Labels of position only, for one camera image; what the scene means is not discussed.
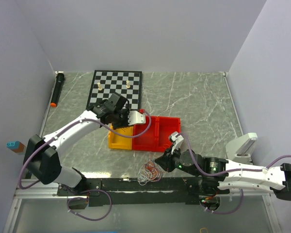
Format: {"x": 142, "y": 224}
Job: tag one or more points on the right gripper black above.
{"x": 165, "y": 161}

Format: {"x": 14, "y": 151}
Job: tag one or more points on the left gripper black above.
{"x": 126, "y": 112}

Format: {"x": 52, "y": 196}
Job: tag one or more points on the yellow plastic bin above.
{"x": 117, "y": 142}

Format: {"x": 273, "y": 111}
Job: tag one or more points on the red bin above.
{"x": 167, "y": 126}
{"x": 149, "y": 140}

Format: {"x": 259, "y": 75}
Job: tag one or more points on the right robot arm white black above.
{"x": 223, "y": 174}

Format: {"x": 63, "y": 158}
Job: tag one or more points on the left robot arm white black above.
{"x": 42, "y": 155}

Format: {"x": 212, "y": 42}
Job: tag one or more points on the white chess piece left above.
{"x": 100, "y": 88}

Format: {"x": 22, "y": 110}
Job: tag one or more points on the black white chessboard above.
{"x": 115, "y": 81}

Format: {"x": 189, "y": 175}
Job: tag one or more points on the white grey stand device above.
{"x": 240, "y": 149}

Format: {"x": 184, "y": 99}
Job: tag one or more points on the black marker orange cap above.
{"x": 60, "y": 80}

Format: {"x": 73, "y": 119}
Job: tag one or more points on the blue orange toy block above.
{"x": 17, "y": 147}

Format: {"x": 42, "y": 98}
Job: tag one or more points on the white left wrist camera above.
{"x": 136, "y": 118}

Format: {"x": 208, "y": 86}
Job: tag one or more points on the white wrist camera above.
{"x": 136, "y": 118}
{"x": 176, "y": 139}

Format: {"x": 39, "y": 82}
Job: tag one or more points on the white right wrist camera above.
{"x": 176, "y": 139}

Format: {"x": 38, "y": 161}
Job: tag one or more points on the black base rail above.
{"x": 186, "y": 190}

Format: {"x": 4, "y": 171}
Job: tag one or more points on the aluminium frame rail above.
{"x": 38, "y": 191}

